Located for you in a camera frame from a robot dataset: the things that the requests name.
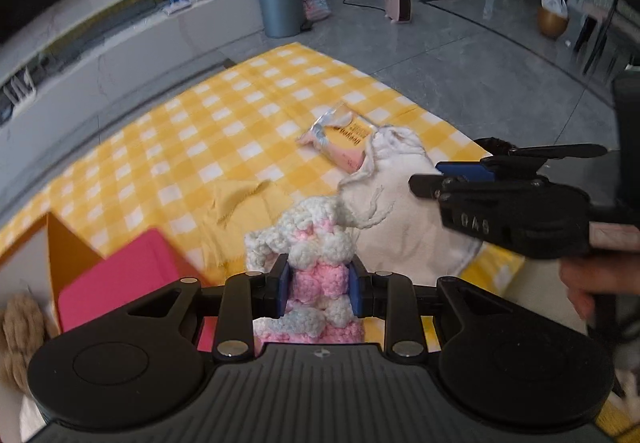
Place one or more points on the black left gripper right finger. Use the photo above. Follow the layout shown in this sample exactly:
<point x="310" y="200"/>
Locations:
<point x="360" y="288"/>

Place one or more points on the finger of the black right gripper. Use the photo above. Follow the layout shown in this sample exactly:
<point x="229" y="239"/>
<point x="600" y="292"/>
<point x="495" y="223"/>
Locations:
<point x="432" y="187"/>
<point x="506" y="162"/>

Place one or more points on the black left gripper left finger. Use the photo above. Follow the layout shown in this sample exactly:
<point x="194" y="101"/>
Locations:
<point x="278" y="286"/>

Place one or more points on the white drawstring cloth bag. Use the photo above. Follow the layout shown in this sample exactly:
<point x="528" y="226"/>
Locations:
<point x="411" y="239"/>

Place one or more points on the pink white knitted plush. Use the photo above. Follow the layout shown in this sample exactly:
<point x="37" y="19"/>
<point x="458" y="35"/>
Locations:
<point x="316" y="238"/>

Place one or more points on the person's right hand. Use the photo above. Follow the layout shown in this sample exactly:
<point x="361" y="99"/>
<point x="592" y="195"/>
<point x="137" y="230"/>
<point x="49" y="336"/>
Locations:
<point x="617" y="273"/>

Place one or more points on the pink wet wipes packet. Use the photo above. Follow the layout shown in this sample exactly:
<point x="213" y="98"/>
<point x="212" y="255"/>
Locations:
<point x="340" y="134"/>

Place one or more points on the yellow checkered tablecloth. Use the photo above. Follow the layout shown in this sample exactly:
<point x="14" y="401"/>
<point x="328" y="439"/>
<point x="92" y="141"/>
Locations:
<point x="165" y="170"/>

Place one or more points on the golden pot with white bag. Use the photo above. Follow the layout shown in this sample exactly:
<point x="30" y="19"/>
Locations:
<point x="552" y="18"/>

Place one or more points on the pink small heater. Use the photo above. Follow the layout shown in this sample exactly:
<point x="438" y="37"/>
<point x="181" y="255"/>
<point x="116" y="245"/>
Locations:
<point x="398" y="11"/>

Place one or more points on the woven pastel basket bag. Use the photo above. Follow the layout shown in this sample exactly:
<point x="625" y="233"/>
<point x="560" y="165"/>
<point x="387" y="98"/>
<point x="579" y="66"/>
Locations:
<point x="316" y="10"/>

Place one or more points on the orange open storage box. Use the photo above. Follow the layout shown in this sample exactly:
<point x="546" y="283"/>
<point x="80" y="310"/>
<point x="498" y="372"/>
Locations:
<point x="43" y="260"/>

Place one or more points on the grey metal trash bin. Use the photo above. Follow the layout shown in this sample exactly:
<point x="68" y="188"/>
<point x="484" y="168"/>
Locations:
<point x="282" y="18"/>

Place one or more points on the brown plush toy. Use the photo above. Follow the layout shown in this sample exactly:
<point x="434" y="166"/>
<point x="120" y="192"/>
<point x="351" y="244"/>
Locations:
<point x="24" y="329"/>

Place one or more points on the white marble tv bench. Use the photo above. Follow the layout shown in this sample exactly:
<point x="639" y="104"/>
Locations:
<point x="148" y="51"/>

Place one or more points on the white wifi router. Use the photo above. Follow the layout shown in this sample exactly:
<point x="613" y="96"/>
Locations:
<point x="20" y="90"/>

